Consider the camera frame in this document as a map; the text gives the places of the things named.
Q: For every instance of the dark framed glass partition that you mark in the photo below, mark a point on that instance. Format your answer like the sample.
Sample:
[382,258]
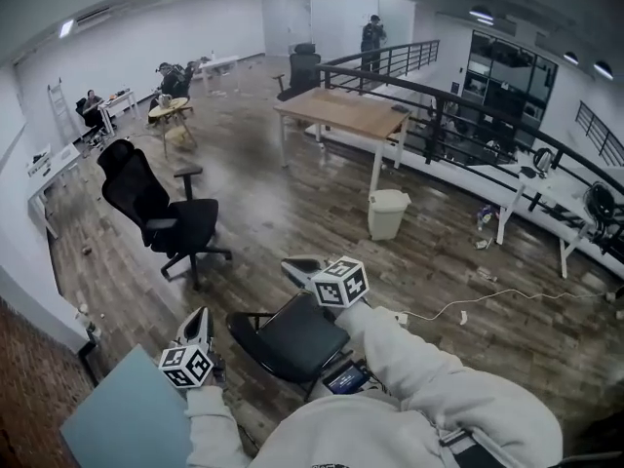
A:
[507,81]

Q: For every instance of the wooden table with white legs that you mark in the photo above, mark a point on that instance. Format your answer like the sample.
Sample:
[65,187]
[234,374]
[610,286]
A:
[346,112]

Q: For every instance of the ceiling air vent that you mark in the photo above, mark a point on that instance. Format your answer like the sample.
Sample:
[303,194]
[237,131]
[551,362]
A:
[92,17]

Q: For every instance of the white desk with angled legs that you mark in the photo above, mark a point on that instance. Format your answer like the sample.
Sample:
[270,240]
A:
[560,193]

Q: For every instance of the white double door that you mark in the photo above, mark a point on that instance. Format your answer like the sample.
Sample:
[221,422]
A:
[287,25]

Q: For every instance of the short black railing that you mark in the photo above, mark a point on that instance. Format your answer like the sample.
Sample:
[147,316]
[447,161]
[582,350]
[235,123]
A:
[602,132]

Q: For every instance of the black high-back office chair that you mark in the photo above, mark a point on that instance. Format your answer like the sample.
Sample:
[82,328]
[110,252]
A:
[302,73]

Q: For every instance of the long white desk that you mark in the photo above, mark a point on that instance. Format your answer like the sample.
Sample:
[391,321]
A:
[56,164]

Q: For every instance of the crumpled litter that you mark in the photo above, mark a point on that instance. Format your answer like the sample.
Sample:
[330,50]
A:
[482,244]

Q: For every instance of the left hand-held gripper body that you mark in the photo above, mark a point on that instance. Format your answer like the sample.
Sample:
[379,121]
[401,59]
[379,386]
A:
[185,366]

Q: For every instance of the round wooden table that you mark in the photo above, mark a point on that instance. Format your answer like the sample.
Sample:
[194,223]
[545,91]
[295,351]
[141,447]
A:
[168,110]

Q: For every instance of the black device with screen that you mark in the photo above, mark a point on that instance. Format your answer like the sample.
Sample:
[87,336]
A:
[347,377]

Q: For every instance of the black folding chair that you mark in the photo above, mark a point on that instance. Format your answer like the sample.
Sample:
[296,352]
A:
[297,339]

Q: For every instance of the small black object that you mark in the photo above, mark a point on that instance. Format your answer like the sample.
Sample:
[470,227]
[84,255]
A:
[400,108]

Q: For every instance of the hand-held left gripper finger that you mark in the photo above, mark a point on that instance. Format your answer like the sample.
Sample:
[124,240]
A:
[206,327]
[187,327]

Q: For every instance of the plastic bottle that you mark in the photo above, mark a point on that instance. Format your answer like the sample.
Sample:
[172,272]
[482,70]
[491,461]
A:
[483,217]

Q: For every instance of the black desk fan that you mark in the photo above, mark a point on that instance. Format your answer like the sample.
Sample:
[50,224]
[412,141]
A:
[599,203]

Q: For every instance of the white ladder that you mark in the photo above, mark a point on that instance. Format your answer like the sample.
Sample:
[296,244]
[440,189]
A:
[61,110]

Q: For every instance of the black mesh office chair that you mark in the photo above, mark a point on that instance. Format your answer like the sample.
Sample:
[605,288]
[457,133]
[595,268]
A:
[161,207]

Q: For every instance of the person's grey hoodie torso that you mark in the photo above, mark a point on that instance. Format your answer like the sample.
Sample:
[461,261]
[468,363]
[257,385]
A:
[351,437]

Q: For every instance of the person's left forearm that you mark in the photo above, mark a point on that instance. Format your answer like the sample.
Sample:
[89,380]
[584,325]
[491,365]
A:
[214,427]

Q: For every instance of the small white desk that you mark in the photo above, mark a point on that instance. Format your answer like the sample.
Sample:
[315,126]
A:
[219,61]
[119,100]

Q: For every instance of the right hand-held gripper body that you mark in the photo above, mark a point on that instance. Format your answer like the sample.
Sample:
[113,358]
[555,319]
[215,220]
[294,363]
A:
[339,283]

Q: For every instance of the white trash bin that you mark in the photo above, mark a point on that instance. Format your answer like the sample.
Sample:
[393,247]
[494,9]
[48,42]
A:
[387,215]

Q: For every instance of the black metal railing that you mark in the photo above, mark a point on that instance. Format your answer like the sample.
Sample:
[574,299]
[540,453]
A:
[468,107]

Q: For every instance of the light blue board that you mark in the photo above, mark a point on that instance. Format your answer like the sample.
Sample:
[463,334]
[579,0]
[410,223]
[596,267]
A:
[127,417]

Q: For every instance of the person's right forearm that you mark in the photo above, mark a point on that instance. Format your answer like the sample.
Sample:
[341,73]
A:
[414,368]

